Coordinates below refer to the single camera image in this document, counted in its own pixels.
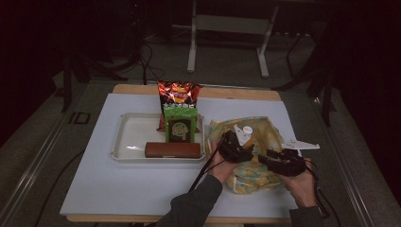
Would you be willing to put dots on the person's left hand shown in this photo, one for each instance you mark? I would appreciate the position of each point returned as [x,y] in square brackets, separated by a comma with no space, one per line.
[222,167]

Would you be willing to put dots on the white plastic tray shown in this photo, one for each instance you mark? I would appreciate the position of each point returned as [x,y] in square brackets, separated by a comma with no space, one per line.
[135,138]

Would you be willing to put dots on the metal floor rail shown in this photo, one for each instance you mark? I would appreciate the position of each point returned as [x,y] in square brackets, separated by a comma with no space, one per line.
[28,179]
[343,164]

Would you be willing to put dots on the white bottle cap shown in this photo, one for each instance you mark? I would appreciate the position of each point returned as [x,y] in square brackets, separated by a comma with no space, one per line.
[247,130]

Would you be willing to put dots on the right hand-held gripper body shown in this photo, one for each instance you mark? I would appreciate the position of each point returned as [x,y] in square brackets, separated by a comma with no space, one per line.
[288,164]

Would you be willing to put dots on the yellow floral cloth bag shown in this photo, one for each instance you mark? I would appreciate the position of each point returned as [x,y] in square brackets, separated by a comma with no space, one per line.
[255,173]

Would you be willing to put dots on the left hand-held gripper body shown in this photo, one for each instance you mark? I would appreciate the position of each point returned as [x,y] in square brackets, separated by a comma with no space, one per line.
[231,149]

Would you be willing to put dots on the white table sheet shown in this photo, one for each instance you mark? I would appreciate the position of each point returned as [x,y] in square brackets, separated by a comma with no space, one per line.
[126,189]

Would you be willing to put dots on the black stand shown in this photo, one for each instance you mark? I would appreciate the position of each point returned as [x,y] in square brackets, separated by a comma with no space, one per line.
[321,82]
[82,69]

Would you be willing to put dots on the person's right hand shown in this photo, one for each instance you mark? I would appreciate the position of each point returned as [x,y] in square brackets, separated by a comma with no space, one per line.
[301,189]

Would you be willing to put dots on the green snack packet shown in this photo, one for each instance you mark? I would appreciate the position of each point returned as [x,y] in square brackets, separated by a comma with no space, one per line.
[180,126]

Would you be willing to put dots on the white metal stand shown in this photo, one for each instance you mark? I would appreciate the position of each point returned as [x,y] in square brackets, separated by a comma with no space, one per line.
[230,25]

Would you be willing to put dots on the red chip bag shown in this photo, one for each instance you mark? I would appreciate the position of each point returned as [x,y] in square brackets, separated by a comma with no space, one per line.
[178,93]

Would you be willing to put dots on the brown snack bar packet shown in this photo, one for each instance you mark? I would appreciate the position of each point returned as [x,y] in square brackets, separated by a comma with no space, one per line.
[172,150]

